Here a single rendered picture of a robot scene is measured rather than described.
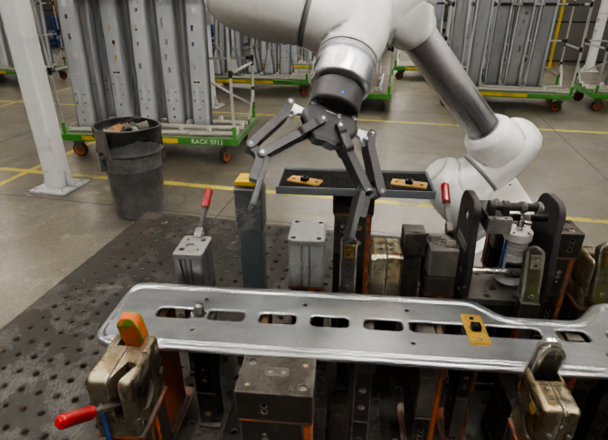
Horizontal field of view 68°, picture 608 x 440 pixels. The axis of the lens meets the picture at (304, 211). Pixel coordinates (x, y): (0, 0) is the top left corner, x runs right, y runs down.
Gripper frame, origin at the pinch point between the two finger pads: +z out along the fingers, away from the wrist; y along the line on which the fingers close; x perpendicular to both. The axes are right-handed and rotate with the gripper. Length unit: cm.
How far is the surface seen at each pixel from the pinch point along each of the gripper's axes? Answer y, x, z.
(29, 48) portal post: 196, -295, -157
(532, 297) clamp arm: -55, -24, -8
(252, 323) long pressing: -2.0, -32.6, 12.8
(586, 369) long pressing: -56, -10, 6
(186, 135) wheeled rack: 74, -387, -172
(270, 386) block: -5.3, -16.5, 21.9
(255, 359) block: -2.6, -21.3, 18.9
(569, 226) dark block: -60, -21, -24
